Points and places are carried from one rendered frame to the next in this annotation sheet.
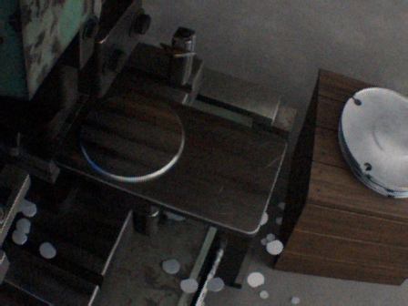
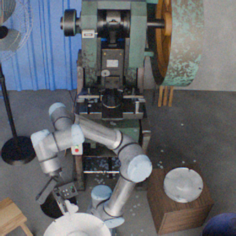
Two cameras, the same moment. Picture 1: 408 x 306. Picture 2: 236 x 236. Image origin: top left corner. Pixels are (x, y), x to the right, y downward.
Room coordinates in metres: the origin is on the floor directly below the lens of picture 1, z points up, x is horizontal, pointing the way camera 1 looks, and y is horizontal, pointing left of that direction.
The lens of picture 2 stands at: (0.04, -1.54, 2.07)
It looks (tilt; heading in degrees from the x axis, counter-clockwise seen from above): 40 degrees down; 75
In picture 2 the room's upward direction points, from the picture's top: 2 degrees clockwise
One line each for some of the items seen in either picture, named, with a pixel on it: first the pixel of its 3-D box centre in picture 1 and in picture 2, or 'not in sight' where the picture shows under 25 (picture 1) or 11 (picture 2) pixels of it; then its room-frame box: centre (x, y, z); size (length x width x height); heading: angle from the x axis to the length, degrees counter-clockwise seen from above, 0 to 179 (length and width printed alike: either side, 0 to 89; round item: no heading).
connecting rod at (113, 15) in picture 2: not in sight; (112, 30); (0.45, 0.21, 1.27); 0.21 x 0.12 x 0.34; 79
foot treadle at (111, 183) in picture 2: not in sight; (110, 164); (0.42, 0.08, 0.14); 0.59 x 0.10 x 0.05; 79
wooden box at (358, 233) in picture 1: (369, 187); (178, 200); (0.84, -0.43, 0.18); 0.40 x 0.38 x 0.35; 86
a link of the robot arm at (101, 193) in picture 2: not in sight; (102, 197); (0.23, -0.57, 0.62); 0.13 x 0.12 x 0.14; 99
